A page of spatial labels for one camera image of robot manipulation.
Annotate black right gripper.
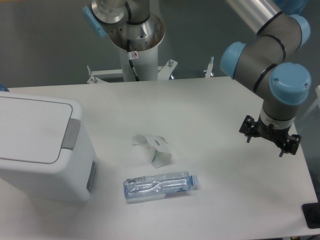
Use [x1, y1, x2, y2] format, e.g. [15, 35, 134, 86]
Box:
[239, 115, 301, 157]

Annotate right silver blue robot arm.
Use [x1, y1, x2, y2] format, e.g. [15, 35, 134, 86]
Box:
[220, 0, 312, 155]

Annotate left silver robot arm base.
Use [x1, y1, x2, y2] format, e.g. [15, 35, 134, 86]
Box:
[82, 0, 165, 52]

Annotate grey trash can lid button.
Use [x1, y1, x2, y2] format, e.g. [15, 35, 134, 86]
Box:
[61, 118, 81, 151]

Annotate white plastic trash can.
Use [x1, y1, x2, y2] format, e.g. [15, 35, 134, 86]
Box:
[0, 91, 98, 202]

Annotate black device at table edge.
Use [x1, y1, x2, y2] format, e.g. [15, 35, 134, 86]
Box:
[301, 202, 320, 229]

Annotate crushed clear plastic bottle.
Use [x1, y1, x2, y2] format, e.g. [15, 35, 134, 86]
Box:
[123, 171, 199, 201]

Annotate blue object at left edge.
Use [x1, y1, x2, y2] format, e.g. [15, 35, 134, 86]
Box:
[0, 84, 9, 92]

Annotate white metal stand frame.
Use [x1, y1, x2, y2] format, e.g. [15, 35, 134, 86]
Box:
[86, 56, 216, 84]

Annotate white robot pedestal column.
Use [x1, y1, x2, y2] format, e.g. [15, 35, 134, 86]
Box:
[118, 46, 158, 82]

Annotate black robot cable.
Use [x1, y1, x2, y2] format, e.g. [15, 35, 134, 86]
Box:
[126, 39, 140, 82]

